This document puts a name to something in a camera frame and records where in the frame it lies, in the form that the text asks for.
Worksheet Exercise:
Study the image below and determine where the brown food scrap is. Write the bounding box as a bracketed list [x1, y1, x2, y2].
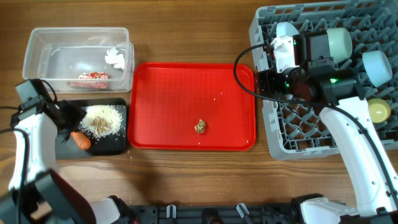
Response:
[195, 119, 206, 134]

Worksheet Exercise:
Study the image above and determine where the red serving tray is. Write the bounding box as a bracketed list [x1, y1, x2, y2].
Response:
[127, 62, 256, 151]

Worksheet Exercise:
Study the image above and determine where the green small bowl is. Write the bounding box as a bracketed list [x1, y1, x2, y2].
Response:
[326, 27, 353, 63]

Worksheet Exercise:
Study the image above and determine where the orange carrot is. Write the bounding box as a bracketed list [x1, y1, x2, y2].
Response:
[71, 131, 91, 151]

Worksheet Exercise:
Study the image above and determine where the yellow plastic cup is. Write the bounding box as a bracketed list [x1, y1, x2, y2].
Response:
[368, 98, 391, 123]

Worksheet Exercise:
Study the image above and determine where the clear plastic bin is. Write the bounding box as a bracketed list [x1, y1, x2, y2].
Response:
[22, 27, 135, 93]

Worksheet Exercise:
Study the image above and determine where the light blue plate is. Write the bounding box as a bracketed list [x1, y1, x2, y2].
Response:
[276, 22, 299, 39]

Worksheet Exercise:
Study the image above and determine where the light blue bowl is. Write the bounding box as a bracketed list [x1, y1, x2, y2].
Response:
[362, 50, 392, 87]

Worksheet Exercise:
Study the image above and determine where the grey dishwasher rack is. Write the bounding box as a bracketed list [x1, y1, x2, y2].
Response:
[249, 1, 397, 160]

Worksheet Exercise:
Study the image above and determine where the rice with peanut shells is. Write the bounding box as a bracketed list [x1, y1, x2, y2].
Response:
[79, 105, 123, 139]

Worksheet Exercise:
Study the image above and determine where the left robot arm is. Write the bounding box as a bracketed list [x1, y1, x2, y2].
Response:
[1, 78, 139, 223]

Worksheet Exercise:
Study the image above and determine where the black plastic tray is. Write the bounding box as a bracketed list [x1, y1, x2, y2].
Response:
[55, 98, 127, 159]

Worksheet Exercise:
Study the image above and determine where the red snack wrapper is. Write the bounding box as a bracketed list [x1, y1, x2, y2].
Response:
[67, 72, 109, 89]

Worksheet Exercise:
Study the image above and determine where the white tissue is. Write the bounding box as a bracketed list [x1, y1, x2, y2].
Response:
[104, 47, 125, 70]

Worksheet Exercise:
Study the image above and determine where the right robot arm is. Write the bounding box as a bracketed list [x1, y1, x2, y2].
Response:
[259, 28, 397, 223]

